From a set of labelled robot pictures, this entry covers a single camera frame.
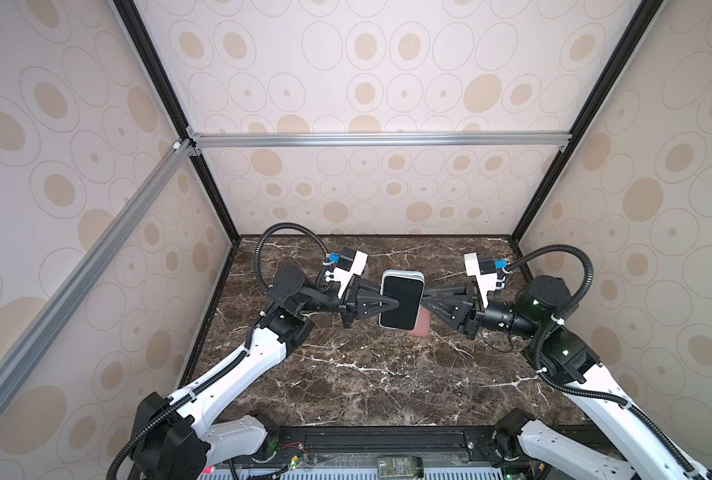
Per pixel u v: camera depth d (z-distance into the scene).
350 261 0.49
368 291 0.54
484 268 0.48
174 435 0.38
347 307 0.51
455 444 0.75
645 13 0.68
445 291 0.54
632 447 0.41
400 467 0.67
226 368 0.45
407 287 0.51
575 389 0.43
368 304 0.56
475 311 0.49
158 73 0.76
